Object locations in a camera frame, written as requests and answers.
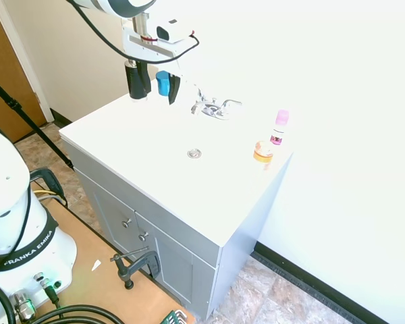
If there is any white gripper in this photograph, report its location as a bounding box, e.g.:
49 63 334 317
121 26 190 106

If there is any blue plastic cup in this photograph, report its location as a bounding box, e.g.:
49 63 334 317
155 70 171 97

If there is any chrome sink faucet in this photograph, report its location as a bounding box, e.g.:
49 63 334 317
196 86 230 121

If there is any white sink countertop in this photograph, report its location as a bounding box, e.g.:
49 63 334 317
58 76 294 247

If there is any orange round jar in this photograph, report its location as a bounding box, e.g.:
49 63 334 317
252 140 275 163

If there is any pink capped bottle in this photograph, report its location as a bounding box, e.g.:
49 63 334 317
269 109 290 146

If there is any black tripod leg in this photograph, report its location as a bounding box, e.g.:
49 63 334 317
0 72 76 169

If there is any brown wooden door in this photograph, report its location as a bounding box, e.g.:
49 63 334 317
0 0 49 144

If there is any grey vanity cabinet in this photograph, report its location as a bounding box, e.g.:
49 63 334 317
61 138 294 321

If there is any black C-clamp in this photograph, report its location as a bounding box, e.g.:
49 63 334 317
109 246 161 291

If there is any brown wooden mounting board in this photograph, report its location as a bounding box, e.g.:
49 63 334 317
29 180 196 324

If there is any green hex key set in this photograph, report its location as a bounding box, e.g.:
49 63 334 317
163 309 187 324

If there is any black baseboard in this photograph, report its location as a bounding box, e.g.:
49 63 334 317
250 242 391 324

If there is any chrome faucet lever handle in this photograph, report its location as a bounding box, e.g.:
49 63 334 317
220 99 243 113
190 99 207 115

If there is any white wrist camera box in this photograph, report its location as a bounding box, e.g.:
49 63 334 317
155 18 194 44

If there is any white door frame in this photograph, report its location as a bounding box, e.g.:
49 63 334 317
0 0 55 124

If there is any black cable with connector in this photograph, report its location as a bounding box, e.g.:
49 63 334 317
40 276 62 308

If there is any thick black looped cable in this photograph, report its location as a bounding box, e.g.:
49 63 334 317
29 303 126 324

